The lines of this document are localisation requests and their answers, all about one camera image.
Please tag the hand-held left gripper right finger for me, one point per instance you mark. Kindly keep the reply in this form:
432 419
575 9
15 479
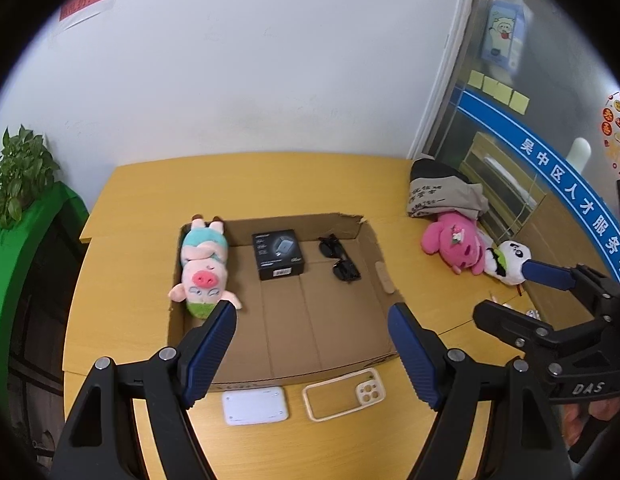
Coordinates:
415 360

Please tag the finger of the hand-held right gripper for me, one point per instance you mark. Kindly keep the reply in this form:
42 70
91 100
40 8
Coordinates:
510 327
545 271

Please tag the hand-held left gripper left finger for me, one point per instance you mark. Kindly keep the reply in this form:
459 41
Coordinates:
209 355

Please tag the panda plush toy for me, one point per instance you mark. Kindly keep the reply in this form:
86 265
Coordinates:
505 262

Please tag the brown cardboard box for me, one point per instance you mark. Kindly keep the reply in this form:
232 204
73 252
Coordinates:
315 320

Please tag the person's right hand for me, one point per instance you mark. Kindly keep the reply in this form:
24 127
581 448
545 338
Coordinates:
572 422

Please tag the beige clear phone case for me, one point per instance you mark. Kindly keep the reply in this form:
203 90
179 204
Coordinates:
367 392

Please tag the white rectangular device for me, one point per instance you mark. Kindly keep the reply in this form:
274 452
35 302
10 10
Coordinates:
255 406

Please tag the pig plush toy teal clothes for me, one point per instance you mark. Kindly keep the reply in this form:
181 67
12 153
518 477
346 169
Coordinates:
204 270

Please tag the pink plush toy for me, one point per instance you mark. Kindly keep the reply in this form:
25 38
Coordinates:
455 245

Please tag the black sunglasses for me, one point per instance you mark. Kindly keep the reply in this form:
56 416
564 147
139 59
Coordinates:
346 271

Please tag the blue window banner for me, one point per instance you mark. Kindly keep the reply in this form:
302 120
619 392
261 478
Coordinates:
540 155

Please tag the small black product box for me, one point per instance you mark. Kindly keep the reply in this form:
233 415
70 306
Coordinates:
277 255

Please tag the white object behind glass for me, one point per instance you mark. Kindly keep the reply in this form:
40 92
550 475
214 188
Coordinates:
577 152

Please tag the beige printed cloth bag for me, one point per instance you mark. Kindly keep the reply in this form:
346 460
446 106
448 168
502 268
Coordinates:
440 197

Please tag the dark cloth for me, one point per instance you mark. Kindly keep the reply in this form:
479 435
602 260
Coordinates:
430 167

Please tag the yellow sticky note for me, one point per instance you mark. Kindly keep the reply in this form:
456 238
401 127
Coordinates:
503 92
476 79
490 85
519 102

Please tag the green cabinet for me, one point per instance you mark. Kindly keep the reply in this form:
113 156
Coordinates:
34 215

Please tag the blue cartoon pig poster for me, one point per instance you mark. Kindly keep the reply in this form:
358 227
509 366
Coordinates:
502 35

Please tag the green potted plant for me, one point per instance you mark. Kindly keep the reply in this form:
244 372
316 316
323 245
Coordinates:
22 170

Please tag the red wall sign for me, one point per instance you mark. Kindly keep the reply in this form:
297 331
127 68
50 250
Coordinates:
84 2

